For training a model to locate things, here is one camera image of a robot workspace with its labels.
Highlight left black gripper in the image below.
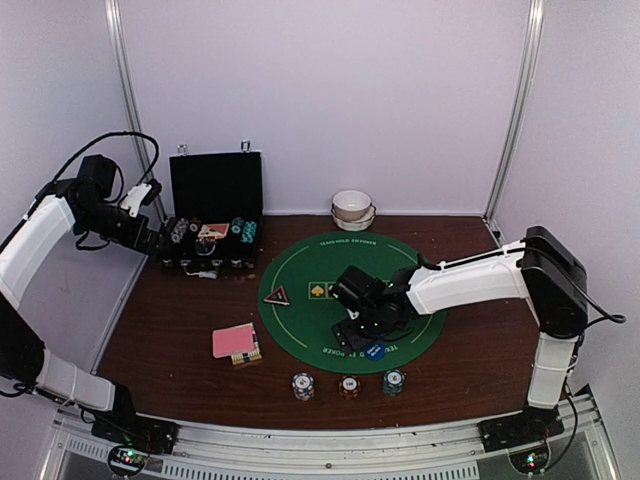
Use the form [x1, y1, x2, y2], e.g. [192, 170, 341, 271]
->
[78, 199, 173, 255]

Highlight blue small blind button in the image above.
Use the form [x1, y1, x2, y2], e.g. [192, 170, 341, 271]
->
[362, 343, 386, 361]

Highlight red black all-in triangle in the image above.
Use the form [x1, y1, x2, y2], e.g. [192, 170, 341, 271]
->
[264, 286, 290, 306]

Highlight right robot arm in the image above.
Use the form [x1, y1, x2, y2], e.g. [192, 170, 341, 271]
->
[330, 226, 588, 442]

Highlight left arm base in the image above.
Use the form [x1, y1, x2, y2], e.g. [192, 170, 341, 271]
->
[91, 417, 179, 455]

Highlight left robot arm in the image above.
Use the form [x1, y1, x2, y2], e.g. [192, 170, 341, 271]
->
[1, 155, 161, 444]

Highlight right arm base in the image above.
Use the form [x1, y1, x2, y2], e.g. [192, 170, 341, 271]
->
[478, 410, 565, 452]

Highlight tan blue chips in case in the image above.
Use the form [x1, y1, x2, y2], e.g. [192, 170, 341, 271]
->
[169, 218, 189, 244]

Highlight brown black chip stack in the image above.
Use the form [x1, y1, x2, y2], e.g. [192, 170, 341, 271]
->
[338, 375, 361, 399]

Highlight green blue chip stack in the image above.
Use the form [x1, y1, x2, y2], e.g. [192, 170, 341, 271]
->
[382, 369, 406, 397]

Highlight brown chips in case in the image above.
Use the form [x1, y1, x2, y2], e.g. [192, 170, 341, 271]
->
[189, 219, 202, 233]

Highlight round green poker mat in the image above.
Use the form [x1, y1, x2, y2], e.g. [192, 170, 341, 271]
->
[258, 232, 447, 375]

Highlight clear dealer button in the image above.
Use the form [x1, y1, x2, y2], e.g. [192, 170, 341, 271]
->
[194, 239, 216, 256]

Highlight blue tan chip stack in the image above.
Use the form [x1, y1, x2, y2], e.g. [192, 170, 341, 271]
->
[292, 372, 315, 401]

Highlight card pack in case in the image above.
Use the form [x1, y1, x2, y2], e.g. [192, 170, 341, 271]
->
[198, 223, 229, 240]

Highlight black poker chip case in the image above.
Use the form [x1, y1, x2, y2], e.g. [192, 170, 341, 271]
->
[157, 151, 264, 273]

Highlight green blue chips in case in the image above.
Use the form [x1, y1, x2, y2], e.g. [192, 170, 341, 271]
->
[230, 217, 245, 235]

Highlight gold blue card box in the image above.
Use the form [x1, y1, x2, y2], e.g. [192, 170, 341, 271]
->
[231, 322, 262, 367]

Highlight white lower bowl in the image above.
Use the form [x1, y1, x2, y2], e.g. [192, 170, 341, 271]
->
[331, 205, 377, 232]

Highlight teal chips in case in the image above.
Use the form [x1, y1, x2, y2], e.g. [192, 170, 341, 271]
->
[240, 221, 259, 244]

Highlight red-backed card deck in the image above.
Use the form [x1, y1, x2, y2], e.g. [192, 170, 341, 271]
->
[212, 324, 254, 359]

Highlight white ceramic bowl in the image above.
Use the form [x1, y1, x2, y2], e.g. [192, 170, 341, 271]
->
[332, 190, 372, 221]

